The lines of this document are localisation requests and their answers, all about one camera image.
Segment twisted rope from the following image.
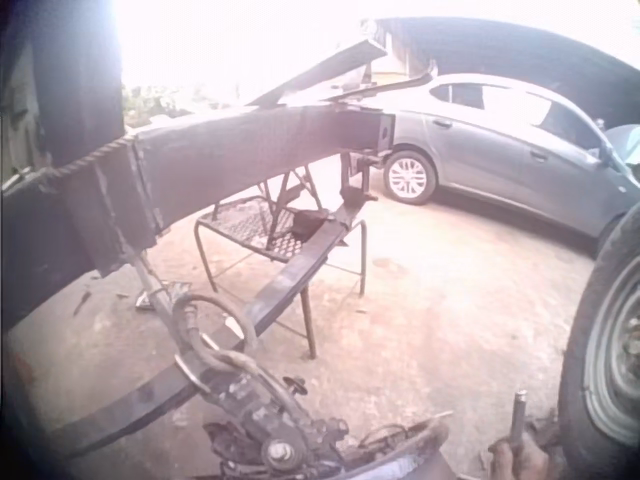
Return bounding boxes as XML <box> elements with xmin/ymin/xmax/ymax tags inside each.
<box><xmin>28</xmin><ymin>133</ymin><xmax>139</xmax><ymax>185</ymax></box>

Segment grey metal rod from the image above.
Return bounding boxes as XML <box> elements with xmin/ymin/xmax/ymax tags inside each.
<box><xmin>507</xmin><ymin>390</ymin><xmax>530</xmax><ymax>451</ymax></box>

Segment person's right hand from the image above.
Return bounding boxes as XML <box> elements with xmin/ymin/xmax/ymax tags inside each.
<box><xmin>487</xmin><ymin>433</ymin><xmax>552</xmax><ymax>480</ymax></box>

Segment green bushes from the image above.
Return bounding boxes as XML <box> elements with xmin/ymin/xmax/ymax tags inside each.
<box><xmin>122</xmin><ymin>83</ymin><xmax>211</xmax><ymax>127</ymax></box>

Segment thin metal rod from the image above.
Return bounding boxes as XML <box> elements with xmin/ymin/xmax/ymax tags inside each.
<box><xmin>124</xmin><ymin>244</ymin><xmax>199</xmax><ymax>351</ymax></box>

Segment grey sedan car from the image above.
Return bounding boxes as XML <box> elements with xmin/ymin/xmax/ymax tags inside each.
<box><xmin>381</xmin><ymin>73</ymin><xmax>640</xmax><ymax>252</ymax></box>

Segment dark vehicle body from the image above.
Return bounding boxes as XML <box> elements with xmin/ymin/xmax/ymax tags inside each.
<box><xmin>0</xmin><ymin>0</ymin><xmax>125</xmax><ymax>169</ymax></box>

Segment black block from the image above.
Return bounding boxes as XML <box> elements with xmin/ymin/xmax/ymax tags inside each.
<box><xmin>290</xmin><ymin>208</ymin><xmax>332</xmax><ymax>241</ymax></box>

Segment greasy axle hub assembly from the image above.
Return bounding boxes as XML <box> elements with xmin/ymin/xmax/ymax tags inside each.
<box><xmin>198</xmin><ymin>367</ymin><xmax>352</xmax><ymax>479</ymax></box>

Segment black tyre with steel rim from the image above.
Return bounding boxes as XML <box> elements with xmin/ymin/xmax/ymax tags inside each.
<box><xmin>556</xmin><ymin>203</ymin><xmax>640</xmax><ymax>472</ymax></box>

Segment metal mesh stand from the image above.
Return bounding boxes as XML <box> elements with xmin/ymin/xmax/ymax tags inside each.
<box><xmin>193</xmin><ymin>166</ymin><xmax>369</xmax><ymax>361</ymax></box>

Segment raised metal body panel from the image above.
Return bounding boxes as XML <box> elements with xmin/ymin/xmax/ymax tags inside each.
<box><xmin>248</xmin><ymin>36</ymin><xmax>437</xmax><ymax>109</ymax></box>

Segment light blue car panel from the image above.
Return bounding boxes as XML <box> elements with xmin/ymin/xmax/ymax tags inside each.
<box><xmin>601</xmin><ymin>123</ymin><xmax>640</xmax><ymax>177</ymax></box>

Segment grey rubber hose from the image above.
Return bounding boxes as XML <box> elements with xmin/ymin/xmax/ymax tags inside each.
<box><xmin>171</xmin><ymin>293</ymin><xmax>262</xmax><ymax>362</ymax></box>

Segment black leaf spring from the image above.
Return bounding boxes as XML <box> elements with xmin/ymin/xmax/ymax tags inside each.
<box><xmin>47</xmin><ymin>192</ymin><xmax>381</xmax><ymax>457</ymax></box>

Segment dark metal chassis frame beam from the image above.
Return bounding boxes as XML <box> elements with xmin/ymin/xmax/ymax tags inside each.
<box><xmin>0</xmin><ymin>103</ymin><xmax>397</xmax><ymax>332</ymax></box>

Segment curved dark metal drum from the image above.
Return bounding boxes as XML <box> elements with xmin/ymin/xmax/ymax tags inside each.
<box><xmin>333</xmin><ymin>417</ymin><xmax>452</xmax><ymax>480</ymax></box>

